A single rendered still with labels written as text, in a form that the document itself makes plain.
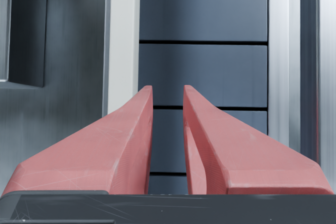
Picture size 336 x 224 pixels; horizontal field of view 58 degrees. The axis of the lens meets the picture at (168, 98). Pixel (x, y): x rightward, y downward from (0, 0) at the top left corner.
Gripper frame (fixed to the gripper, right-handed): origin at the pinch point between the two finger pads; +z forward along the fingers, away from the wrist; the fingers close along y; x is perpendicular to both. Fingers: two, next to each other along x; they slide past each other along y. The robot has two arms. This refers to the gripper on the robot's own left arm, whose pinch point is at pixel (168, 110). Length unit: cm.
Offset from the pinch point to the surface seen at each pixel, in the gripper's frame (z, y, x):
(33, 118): 7.8, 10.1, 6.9
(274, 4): 8.1, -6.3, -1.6
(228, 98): 4.5, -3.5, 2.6
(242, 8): 7.8, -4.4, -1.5
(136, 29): 4.5, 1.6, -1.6
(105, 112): 4.2, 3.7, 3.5
